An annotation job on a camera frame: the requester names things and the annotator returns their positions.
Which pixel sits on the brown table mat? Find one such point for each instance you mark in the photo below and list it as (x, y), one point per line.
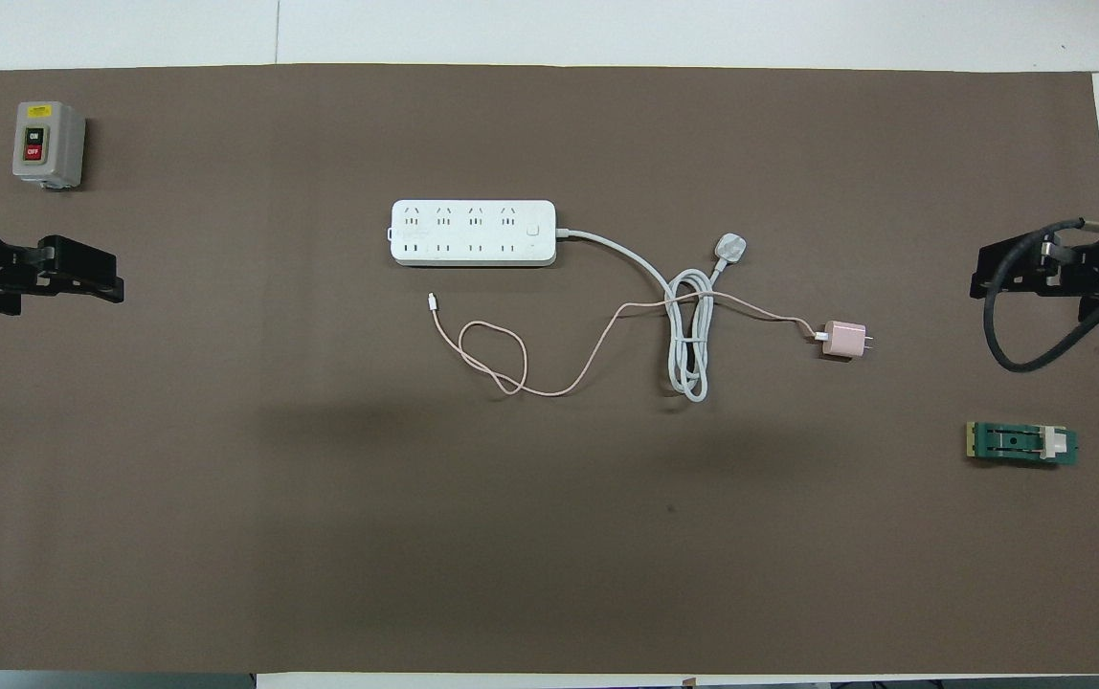
(549, 526)

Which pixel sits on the green knife switch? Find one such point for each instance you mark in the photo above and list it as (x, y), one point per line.
(1009, 443)

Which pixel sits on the grey on-off switch box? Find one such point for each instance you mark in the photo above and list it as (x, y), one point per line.
(47, 144)

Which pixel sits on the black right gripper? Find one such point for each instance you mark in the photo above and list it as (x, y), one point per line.
(1090, 273)

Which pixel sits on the pink charger block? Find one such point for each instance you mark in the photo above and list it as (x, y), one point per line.
(841, 340)

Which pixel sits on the white power strip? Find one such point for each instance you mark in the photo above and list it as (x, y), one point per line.
(473, 233)

